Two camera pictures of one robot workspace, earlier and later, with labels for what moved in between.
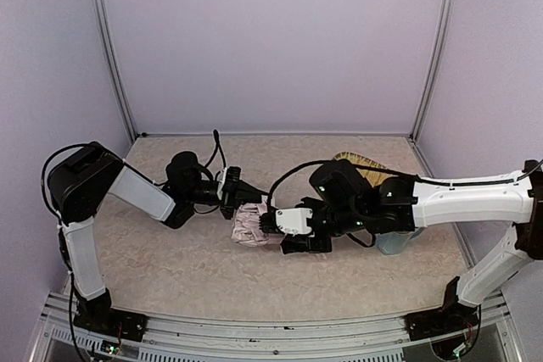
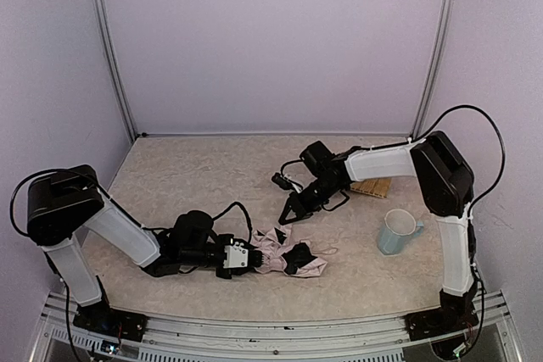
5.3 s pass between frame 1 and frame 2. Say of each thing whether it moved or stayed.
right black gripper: moved
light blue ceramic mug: stayed
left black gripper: moved
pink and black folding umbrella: moved
